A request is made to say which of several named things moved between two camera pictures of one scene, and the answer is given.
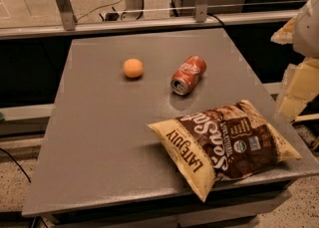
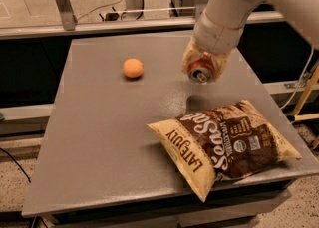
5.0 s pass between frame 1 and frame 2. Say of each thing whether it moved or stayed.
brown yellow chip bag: stayed
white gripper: moved
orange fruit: stayed
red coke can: moved
